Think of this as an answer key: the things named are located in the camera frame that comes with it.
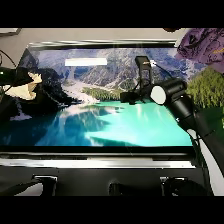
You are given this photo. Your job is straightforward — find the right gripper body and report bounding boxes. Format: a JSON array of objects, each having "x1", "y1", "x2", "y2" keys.
[{"x1": 120, "y1": 89, "x2": 151, "y2": 105}]

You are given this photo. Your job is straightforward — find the purple garment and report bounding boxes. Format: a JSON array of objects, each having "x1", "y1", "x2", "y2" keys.
[{"x1": 175, "y1": 28, "x2": 224, "y2": 73}]

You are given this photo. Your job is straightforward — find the cream garment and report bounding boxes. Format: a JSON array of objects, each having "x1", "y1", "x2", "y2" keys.
[{"x1": 3, "y1": 71, "x2": 44, "y2": 101}]

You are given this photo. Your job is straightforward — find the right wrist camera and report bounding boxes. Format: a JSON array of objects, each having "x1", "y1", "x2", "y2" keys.
[{"x1": 134, "y1": 55, "x2": 155, "y2": 93}]

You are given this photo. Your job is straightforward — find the silver frame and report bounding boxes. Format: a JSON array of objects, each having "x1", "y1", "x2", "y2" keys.
[{"x1": 0, "y1": 152, "x2": 198, "y2": 197}]

